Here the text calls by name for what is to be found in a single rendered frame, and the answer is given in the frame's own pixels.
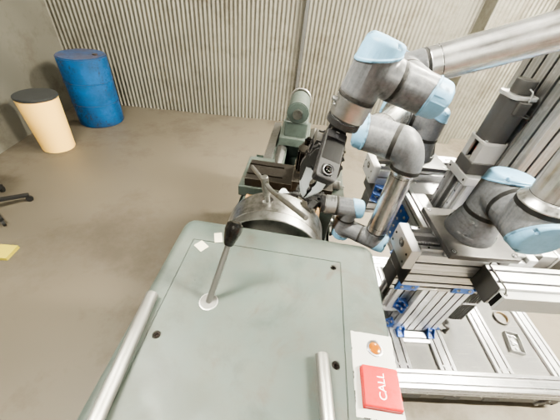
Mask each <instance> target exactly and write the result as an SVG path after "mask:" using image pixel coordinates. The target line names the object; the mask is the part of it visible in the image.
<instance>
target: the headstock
mask: <svg viewBox="0 0 560 420"><path fill-rule="evenodd" d="M225 226H226V225H223V224H218V223H212V222H203V221H191V222H189V223H188V224H187V225H186V226H185V227H184V228H183V230H182V231H181V233H180V235H179V237H178V239H177V241H176V242H175V244H174V246H173V247H172V250H171V252H170V253H169V254H168V256H167V259H166V261H165V262H164V264H163V265H162V268H161V269H160V271H159V273H158V275H157V276H156V278H155V280H154V282H153V284H152V286H151V287H150V289H149V291H154V292H156V293H157V294H158V296H157V300H156V302H155V304H154V306H153V308H152V311H151V313H150V316H149V318H148V320H147V323H146V325H145V328H144V329H143V332H142V335H141V337H140V339H139V341H138V344H137V346H136V349H135V351H134V353H133V355H132V358H131V361H130V363H129V365H128V367H127V371H126V372H125V374H124V377H123V379H122V382H121V384H120V386H119V389H118V390H117V394H116V396H115V398H114V400H113V402H112V406H111V407H110V410H109V412H108V414H107V417H106V419H105V420H320V412H319V401H318V380H317V369H316V358H315V354H316V353H318V352H326V353H328V359H329V367H330V374H331V382H332V396H333V404H334V412H335V419H336V420H370V419H365V418H360V417H357V416H356V405H355V392H354V381H353V357H352V345H351V333H350V331H356V332H360V333H370V334H375V335H380V336H385V337H389V336H388V328H387V324H386V319H385V315H384V311H383V303H382V299H381V294H380V290H379V286H378V278H377V274H376V269H375V265H374V261H373V255H372V254H371V253H370V251H369V250H368V249H366V248H365V247H360V246H355V245H349V244H344V243H339V242H329V241H323V240H317V239H312V238H307V237H297V236H292V235H287V234H281V233H275V232H265V231H260V230H255V229H250V228H243V229H242V234H241V235H240V237H239V238H238V240H237V241H236V242H235V244H234V245H233V246H232V247H231V248H230V251H229V254H228V256H227V261H226V263H225V266H224V268H223V270H222V275H221V277H220V280H219V283H218V285H217V289H216V292H215V295H216V296H217V298H218V304H217V306H216V307H215V308H214V309H212V310H209V311H206V310H203V309H201V308H200V306H199V300H200V298H201V296H203V295H204V294H206V293H208V292H209V290H210V287H211V285H212V282H213V278H214V275H215V272H216V270H217V267H218V263H219V260H220V257H221V255H222V253H223V249H224V246H225V245H224V243H223V241H224V229H225ZM214 233H222V242H215V239H214ZM200 241H204V242H205V243H206V244H207V245H208V247H207V248H206V249H204V250H202V251H201V252H200V251H199V250H198V249H197V248H196V247H195V246H194V245H195V244H196V243H199V242H200ZM135 316H136V314H135ZM135 316H134V318H135ZM134 318H133V319H134ZM132 322H133V320H132V321H131V323H130V325H129V327H128V329H127V331H126V332H125V334H124V336H123V337H122V340H121V342H120V343H119V344H118V346H117V349H116V350H115V352H114V354H113V355H112V357H111V359H110V361H109V363H108V365H107V366H106V368H105V370H104V372H103V373H102V376H101V377H100V379H99V380H98V382H97V385H96V387H95V388H94V389H93V391H92V394H91V395H90V397H89V399H88V400H87V402H86V404H85V406H84V408H83V410H82V411H81V413H80V415H79V417H78V418H77V420H87V419H88V416H89V414H90V412H91V410H92V408H93V405H94V403H95V402H96V399H97V397H98V394H99V393H100V391H101V389H102V386H103V384H104V382H105V380H106V378H107V376H108V373H109V371H110V369H111V367H112V365H113V362H114V360H115V358H116V356H117V355H118V351H119V349H120V347H121V346H122V344H123V341H124V338H125V337H126V335H127V333H128V330H129V328H130V326H131V324H132Z"/></svg>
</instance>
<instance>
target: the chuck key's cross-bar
mask: <svg viewBox="0 0 560 420"><path fill-rule="evenodd" d="M251 169H252V170H253V171H254V172H255V174H256V175H257V177H258V178H259V179H260V177H261V176H262V175H261V173H260V172H259V171H258V170H257V169H256V168H255V167H254V166H253V165H252V166H251ZM260 180H261V179H260ZM264 186H265V187H266V188H267V190H268V191H269V192H270V193H271V194H272V195H273V196H275V197H276V198H277V199H278V200H280V201H281V202H282V203H284V204H285V205H286V206H287V207H289V208H290V209H291V210H293V211H294V212H295V213H296V214H297V215H298V216H299V217H301V218H302V219H303V220H305V221H306V220H308V215H307V214H305V213H304V212H302V211H301V210H300V209H299V208H297V207H296V206H294V205H293V204H292V203H290V202H289V201H288V200H287V199H286V198H284V197H283V196H281V195H280V194H279V193H277V192H276V191H275V190H273V189H272V187H271V186H270V185H269V184H268V182H267V183H265V184H264Z"/></svg>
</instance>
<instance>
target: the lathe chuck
mask: <svg viewBox="0 0 560 420"><path fill-rule="evenodd" d="M278 193H279V194H280V195H281V196H283V197H284V198H286V199H287V200H288V201H289V202H290V203H292V204H293V205H294V206H296V207H297V208H299V209H300V210H301V211H302V212H304V213H305V214H307V215H308V220H306V221H305V220H303V219H302V218H301V217H299V216H298V215H297V214H296V213H295V212H294V211H293V210H291V209H290V208H289V207H287V206H286V205H285V204H284V203H282V202H281V201H280V200H278V199H277V198H276V197H275V196H273V195H272V194H270V196H269V197H270V198H272V199H273V203H270V204H264V203H263V199H265V196H263V193H262V192H260V193H256V194H253V195H251V196H248V197H245V198H244V199H243V200H242V201H240V202H239V203H238V204H237V205H236V206H235V207H234V209H233V210H232V213H231V215H230V218H229V220H228V221H232V220H233V219H235V218H237V217H239V216H241V215H243V214H245V213H251V212H256V211H273V212H278V213H285V214H287V215H290V216H293V217H295V218H297V219H299V220H301V221H302V222H304V223H306V224H307V225H308V226H309V227H310V228H311V229H312V230H313V231H314V232H315V233H316V234H317V236H318V238H319V240H322V224H321V222H320V219H319V217H318V215H317V214H316V213H315V212H314V210H313V209H312V208H310V212H311V213H310V212H309V211H307V210H306V209H305V208H303V207H302V205H300V203H302V200H300V199H298V198H296V197H293V196H290V195H287V194H284V193H280V192H278Z"/></svg>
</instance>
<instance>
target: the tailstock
mask: <svg viewBox="0 0 560 420"><path fill-rule="evenodd" d="M311 101H312V97H311V94H310V92H309V91H308V90H307V89H305V88H302V87H300V88H297V89H295V90H294V91H293V92H292V94H291V96H290V103H289V105H288V109H287V116H286V119H284V121H283V124H282V129H281V132H280V135H279V140H278V144H279V145H284V146H289V147H295V148H299V146H301V145H302V144H303V143H304V142H305V138H307V137H310V129H311V123H310V122H308V119H309V108H310V103H311Z"/></svg>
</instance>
